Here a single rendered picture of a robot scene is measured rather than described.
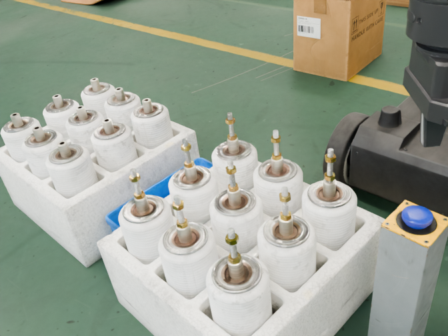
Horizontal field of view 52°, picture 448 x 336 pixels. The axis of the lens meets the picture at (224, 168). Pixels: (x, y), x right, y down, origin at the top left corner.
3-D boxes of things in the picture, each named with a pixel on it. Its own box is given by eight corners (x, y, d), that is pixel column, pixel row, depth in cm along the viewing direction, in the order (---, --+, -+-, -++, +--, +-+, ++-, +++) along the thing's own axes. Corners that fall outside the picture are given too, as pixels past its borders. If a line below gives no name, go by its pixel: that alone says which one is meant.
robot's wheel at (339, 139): (360, 161, 129) (365, 99, 118) (377, 167, 126) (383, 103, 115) (321, 199, 118) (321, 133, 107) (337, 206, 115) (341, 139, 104)
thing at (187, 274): (165, 319, 84) (145, 250, 74) (192, 281, 91) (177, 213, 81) (210, 337, 80) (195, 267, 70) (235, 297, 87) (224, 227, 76)
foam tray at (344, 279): (242, 208, 118) (236, 150, 108) (379, 284, 94) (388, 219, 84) (118, 302, 98) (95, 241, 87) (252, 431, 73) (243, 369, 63)
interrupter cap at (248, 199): (208, 199, 83) (207, 195, 83) (245, 185, 85) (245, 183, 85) (224, 223, 78) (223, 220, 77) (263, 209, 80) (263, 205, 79)
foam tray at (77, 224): (123, 143, 152) (110, 95, 141) (205, 185, 128) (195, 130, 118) (14, 205, 130) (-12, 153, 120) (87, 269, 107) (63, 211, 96)
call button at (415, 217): (409, 211, 66) (411, 200, 65) (436, 223, 64) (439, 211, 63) (395, 225, 64) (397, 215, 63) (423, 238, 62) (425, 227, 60)
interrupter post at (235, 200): (226, 202, 82) (224, 187, 80) (238, 197, 83) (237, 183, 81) (231, 209, 80) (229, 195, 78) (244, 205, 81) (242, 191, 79)
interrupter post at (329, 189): (337, 192, 81) (337, 177, 79) (335, 201, 79) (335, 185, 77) (323, 190, 82) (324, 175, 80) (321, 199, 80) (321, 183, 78)
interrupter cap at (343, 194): (354, 185, 82) (354, 182, 82) (347, 213, 76) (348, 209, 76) (312, 180, 85) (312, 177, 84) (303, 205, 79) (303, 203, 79)
